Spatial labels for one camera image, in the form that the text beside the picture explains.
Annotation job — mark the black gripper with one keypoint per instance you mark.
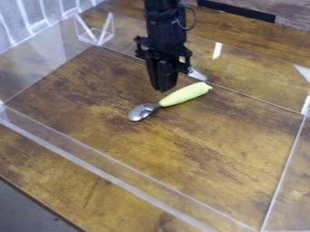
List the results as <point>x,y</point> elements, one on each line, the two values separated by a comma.
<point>162,48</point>

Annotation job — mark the black bar on back table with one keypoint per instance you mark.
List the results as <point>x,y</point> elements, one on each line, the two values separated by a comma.
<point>235,10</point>

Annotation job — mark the green handled metal spoon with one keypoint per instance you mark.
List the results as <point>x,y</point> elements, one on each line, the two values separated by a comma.
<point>187,93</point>

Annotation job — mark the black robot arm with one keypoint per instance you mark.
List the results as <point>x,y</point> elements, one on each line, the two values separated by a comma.
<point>160,3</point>

